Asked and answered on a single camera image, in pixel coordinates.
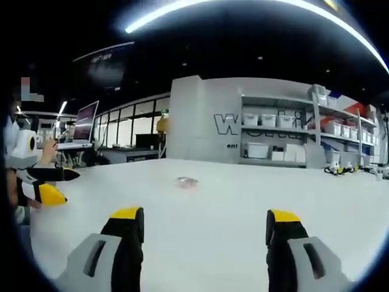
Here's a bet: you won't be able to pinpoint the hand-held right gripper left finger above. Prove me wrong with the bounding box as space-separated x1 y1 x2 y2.
54 206 145 292

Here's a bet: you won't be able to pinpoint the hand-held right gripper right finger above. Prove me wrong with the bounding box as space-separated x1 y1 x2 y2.
265 209 356 292

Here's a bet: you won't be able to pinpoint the clear resealable bag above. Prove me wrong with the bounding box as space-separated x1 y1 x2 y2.
173 176 199 191

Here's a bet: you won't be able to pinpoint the person's left hand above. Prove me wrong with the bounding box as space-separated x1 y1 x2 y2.
38 141 58 167

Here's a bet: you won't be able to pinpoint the white desk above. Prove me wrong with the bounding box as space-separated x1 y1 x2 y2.
56 142 94 151

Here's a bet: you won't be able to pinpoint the tilted computer monitor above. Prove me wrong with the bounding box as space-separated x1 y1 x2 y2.
74 100 100 144

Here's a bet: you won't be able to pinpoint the black counter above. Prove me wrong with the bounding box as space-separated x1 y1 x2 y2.
105 145 162 164

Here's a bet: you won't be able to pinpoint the spare grippers with yellow tips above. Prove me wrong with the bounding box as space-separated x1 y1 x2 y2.
323 161 362 176

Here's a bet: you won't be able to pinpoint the small black monitor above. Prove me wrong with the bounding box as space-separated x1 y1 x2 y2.
135 133 159 150

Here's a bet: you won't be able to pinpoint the dark hanging screen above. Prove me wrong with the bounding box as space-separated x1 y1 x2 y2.
72 41 136 89

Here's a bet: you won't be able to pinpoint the group of white storage bins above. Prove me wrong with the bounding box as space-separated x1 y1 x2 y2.
243 113 379 164

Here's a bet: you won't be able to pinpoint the yellow round object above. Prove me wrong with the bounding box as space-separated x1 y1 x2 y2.
156 116 170 134

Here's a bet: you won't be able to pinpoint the grey metal shelving rack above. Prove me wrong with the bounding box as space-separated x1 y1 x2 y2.
239 84 380 169

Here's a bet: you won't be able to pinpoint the white partition with letters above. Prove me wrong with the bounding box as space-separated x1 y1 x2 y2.
168 75 244 165

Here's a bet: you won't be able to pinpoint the red white blue sign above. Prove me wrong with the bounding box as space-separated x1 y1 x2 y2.
326 89 367 124

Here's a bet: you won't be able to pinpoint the long ceiling light strip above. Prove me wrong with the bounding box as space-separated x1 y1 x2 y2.
124 0 389 77

